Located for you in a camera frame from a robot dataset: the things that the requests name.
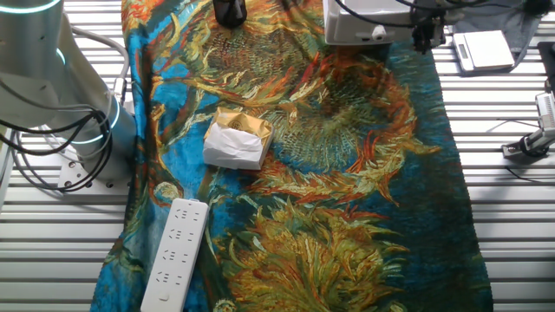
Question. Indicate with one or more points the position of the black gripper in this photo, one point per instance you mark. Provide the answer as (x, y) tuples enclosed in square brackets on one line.
[(429, 24)]

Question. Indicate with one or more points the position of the white box device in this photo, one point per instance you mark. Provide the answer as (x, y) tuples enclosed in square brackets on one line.
[(360, 26)]

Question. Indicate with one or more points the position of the white digital scale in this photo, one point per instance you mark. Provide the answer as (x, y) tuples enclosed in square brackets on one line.
[(487, 50)]

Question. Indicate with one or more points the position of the grey cloth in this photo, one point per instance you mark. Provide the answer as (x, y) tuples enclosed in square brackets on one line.
[(498, 19)]

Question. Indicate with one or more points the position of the black device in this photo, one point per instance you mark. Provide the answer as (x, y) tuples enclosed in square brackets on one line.
[(548, 60)]

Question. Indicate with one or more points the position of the sunflower painting print cloth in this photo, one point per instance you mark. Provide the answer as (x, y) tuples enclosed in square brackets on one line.
[(347, 216)]

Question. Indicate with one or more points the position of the black computer mouse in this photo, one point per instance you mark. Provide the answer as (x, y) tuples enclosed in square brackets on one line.
[(230, 15)]

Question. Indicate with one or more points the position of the gold tissue pack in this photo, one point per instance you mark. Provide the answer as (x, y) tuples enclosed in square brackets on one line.
[(234, 147)]

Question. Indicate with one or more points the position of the white power strip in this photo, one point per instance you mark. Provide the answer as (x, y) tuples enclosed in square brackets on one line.
[(173, 260)]

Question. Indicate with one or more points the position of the silver camera on stand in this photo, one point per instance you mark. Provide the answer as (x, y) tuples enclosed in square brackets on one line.
[(539, 138)]

